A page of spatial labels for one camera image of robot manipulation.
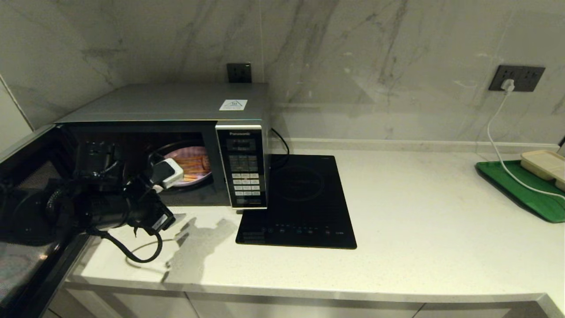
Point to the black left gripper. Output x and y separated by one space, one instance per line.
148 212

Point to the orange french fry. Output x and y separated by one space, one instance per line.
194 160
196 172
190 177
205 163
192 166

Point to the lilac round plate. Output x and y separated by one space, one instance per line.
190 151

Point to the microwave door with dark glass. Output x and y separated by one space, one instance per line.
22 274

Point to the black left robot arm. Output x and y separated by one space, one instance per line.
44 216

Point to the silver Panasonic microwave oven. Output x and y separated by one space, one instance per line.
176 101

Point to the grey cabinet front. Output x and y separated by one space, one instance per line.
123 307
304 309
476 311

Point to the white triangle warning sticker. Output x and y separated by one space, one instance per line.
233 104

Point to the black induction cooktop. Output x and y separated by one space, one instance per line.
304 194

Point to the green plastic tray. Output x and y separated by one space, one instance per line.
534 205

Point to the beige lunch container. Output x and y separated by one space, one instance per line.
543 163

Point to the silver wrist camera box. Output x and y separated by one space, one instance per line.
170 173

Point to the small dark wall socket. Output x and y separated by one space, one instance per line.
239 72

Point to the wide dark wall socket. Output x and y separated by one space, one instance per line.
529 78

